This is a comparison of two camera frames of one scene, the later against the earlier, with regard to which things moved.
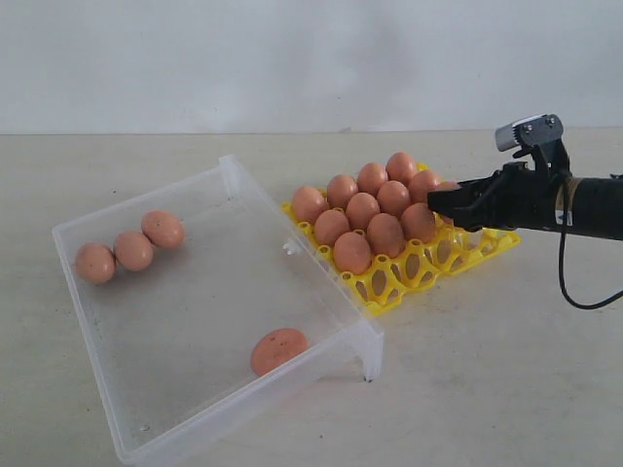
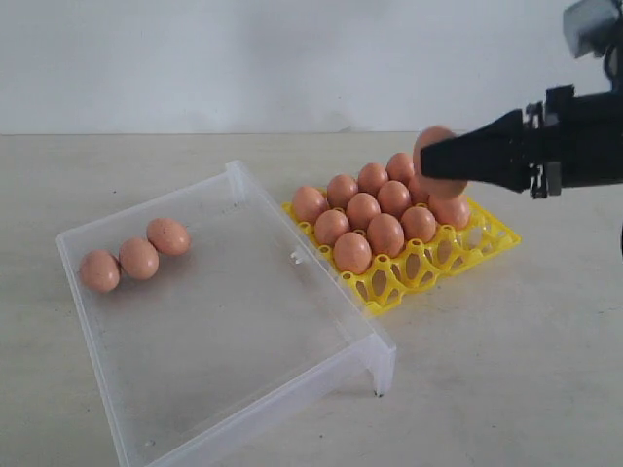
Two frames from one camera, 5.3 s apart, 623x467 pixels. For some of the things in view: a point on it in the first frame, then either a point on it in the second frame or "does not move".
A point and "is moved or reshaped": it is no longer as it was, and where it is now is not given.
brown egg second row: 132,251 is moved or reshaped
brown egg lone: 274,346 → 434,186
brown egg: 421,184 does not move
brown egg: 341,190 does not move
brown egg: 435,183 is moved or reshaped
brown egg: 94,263 is moved or reshaped
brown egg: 308,202 does not move
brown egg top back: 163,229 is moved or reshaped
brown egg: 360,209 does not move
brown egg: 329,226 does not move
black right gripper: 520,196 → 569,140
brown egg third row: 385,235 does not move
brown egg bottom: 351,252 does not move
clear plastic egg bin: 196,304 does not move
